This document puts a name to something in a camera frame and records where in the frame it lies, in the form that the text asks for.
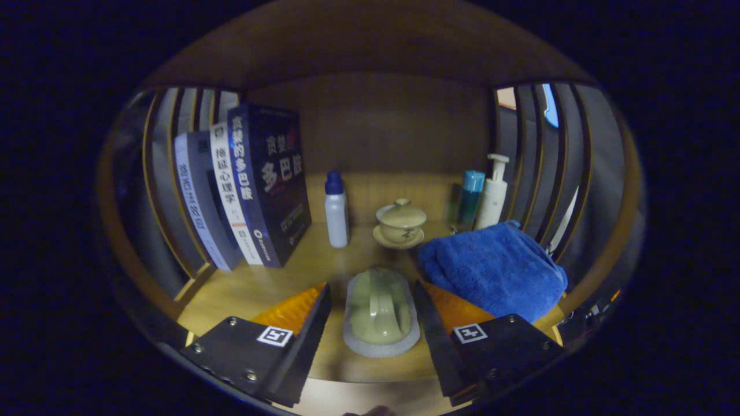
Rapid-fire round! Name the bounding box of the wooden cabinet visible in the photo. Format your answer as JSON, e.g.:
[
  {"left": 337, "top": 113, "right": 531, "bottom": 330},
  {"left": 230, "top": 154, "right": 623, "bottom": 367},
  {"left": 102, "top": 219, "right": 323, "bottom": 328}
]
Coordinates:
[{"left": 95, "top": 0, "right": 645, "bottom": 399}]

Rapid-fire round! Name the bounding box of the white pump bottle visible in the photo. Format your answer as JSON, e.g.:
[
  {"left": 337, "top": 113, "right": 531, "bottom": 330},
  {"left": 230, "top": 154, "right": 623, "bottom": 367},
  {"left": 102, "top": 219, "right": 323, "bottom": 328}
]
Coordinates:
[{"left": 475, "top": 153, "right": 510, "bottom": 231}]

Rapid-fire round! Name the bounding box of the beige lidded teacup with saucer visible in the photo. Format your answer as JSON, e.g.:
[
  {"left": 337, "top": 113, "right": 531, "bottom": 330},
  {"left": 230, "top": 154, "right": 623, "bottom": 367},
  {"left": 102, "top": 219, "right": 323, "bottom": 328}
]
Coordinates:
[{"left": 373, "top": 198, "right": 427, "bottom": 250}]

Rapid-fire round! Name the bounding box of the wooden countertop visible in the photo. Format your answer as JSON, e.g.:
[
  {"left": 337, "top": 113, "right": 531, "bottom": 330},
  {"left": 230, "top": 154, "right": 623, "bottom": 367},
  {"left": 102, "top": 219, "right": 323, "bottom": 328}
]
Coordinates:
[{"left": 176, "top": 220, "right": 570, "bottom": 384}]

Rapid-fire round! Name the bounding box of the blue folded towel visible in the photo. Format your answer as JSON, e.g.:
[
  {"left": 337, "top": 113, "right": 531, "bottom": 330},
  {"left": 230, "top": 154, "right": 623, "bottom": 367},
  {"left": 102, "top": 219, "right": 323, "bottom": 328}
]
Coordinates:
[{"left": 417, "top": 220, "right": 569, "bottom": 323}]

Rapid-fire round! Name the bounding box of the white book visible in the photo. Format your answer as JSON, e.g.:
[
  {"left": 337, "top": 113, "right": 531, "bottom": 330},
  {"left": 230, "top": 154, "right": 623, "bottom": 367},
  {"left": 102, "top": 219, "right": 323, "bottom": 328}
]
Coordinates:
[{"left": 209, "top": 121, "right": 265, "bottom": 266}]

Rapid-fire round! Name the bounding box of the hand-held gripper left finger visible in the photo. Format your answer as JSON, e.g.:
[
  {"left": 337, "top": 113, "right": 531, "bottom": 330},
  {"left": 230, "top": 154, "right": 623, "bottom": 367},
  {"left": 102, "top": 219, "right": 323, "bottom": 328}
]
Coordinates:
[{"left": 179, "top": 282, "right": 333, "bottom": 407}]

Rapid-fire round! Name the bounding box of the teal bottle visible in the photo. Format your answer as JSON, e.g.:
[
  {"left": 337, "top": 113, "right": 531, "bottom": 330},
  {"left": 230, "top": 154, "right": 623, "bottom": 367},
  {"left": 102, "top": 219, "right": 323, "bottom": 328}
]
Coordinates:
[{"left": 458, "top": 170, "right": 486, "bottom": 232}]

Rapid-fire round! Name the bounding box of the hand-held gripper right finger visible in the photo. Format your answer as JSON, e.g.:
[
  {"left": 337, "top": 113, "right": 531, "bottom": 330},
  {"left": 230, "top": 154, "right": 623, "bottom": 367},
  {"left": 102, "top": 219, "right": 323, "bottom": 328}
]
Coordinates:
[{"left": 413, "top": 280, "right": 567, "bottom": 405}]

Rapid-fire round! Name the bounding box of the white bottle with blue cap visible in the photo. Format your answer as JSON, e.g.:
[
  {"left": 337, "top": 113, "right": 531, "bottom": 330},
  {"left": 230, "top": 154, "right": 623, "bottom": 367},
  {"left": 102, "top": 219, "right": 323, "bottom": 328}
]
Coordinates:
[{"left": 324, "top": 170, "right": 350, "bottom": 249}]

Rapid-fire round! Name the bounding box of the dark blue book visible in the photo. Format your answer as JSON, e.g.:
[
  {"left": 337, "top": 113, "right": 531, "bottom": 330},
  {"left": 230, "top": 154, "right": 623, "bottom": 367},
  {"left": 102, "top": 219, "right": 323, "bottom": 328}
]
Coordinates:
[{"left": 227, "top": 103, "right": 313, "bottom": 269}]

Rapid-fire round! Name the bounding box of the black device with orange tip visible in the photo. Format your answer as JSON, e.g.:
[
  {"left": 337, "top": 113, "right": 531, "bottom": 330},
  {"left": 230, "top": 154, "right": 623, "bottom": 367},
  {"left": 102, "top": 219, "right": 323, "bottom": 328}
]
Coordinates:
[{"left": 555, "top": 288, "right": 625, "bottom": 347}]

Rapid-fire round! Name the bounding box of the green brush with white sponge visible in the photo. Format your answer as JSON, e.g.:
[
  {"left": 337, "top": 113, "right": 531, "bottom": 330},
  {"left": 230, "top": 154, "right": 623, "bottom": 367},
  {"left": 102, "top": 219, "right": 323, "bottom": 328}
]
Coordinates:
[{"left": 343, "top": 267, "right": 421, "bottom": 358}]

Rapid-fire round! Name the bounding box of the pale blue book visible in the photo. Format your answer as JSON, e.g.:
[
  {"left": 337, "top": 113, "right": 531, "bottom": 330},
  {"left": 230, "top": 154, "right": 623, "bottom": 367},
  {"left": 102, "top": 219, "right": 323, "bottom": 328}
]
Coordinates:
[{"left": 173, "top": 131, "right": 243, "bottom": 272}]

